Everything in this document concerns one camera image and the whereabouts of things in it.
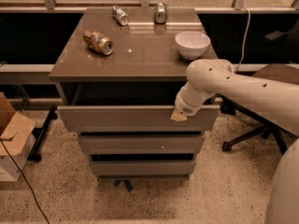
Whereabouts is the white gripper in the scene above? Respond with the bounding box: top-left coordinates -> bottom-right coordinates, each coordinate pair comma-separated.
170,86 -> 206,122

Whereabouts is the grey top drawer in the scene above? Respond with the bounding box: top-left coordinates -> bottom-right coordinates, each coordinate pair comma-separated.
58,105 -> 219,133

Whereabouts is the grey drawer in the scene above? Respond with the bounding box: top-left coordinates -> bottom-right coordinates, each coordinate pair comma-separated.
78,134 -> 204,154
58,105 -> 219,133
90,161 -> 195,175

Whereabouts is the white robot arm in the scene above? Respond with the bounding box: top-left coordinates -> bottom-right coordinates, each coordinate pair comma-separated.
171,59 -> 299,224

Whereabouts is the grey middle drawer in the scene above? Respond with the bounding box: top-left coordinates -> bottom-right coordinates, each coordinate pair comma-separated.
78,134 -> 204,154

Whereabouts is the grey drawer cabinet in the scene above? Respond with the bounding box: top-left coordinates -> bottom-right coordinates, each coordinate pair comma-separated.
50,8 -> 206,179

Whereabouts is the grey bottom drawer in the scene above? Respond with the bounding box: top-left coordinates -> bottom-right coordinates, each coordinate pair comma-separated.
90,161 -> 195,175

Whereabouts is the white ceramic bowl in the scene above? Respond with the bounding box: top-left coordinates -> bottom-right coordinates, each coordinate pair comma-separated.
175,31 -> 210,60

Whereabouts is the blue tape on floor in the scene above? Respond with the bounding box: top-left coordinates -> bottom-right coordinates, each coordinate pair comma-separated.
113,179 -> 134,193

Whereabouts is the black office chair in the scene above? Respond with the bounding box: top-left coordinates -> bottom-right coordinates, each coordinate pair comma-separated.
220,19 -> 299,156

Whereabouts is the gold crushed can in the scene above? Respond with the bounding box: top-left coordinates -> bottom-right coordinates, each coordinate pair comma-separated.
83,30 -> 113,55

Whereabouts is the silver soda can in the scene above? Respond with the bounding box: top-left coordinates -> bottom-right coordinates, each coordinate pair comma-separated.
112,6 -> 129,26

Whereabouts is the black metal stand foot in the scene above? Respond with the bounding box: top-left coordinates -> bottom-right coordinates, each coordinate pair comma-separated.
27,106 -> 58,162

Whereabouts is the cardboard box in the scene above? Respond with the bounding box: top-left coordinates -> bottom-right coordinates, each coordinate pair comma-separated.
0,92 -> 36,181

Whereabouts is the white hanging cable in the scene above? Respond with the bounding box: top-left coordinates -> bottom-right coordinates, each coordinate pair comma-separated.
235,6 -> 252,73

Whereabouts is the black floor cable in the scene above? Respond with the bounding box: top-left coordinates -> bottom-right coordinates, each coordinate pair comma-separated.
0,137 -> 51,224

